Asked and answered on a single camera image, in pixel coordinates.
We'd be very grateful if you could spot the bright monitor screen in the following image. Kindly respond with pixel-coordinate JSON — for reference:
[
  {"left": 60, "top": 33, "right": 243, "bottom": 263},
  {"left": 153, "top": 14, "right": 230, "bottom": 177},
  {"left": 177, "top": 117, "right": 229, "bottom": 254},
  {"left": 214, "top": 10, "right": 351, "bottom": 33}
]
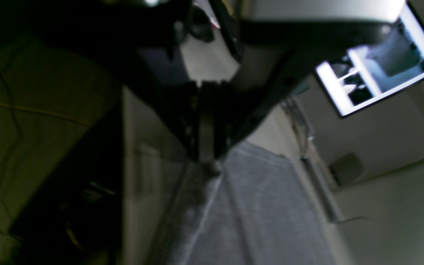
[{"left": 316, "top": 3, "right": 424, "bottom": 118}]

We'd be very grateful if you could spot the grey T-shirt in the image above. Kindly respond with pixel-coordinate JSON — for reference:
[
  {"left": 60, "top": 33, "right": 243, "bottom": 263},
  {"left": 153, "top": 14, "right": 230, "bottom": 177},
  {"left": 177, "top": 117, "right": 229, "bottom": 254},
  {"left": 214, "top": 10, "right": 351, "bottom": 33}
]
[{"left": 146, "top": 142, "right": 336, "bottom": 265}]

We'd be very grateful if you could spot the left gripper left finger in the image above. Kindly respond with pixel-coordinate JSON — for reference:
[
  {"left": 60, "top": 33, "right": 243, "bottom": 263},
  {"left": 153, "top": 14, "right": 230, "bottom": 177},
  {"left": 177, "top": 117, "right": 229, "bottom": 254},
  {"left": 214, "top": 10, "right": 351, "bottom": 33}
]
[{"left": 32, "top": 0, "right": 199, "bottom": 161}]

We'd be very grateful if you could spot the yellow cable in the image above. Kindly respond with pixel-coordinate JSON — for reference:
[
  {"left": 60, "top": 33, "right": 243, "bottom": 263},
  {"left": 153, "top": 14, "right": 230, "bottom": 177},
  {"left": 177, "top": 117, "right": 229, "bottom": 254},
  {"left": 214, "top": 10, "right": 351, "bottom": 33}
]
[{"left": 0, "top": 96, "right": 91, "bottom": 127}]

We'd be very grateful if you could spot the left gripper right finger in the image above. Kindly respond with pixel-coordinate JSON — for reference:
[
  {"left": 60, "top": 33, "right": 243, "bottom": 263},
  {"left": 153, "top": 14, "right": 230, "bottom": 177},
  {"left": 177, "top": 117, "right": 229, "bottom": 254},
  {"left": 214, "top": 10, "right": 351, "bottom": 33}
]
[{"left": 214, "top": 21, "right": 393, "bottom": 159}]

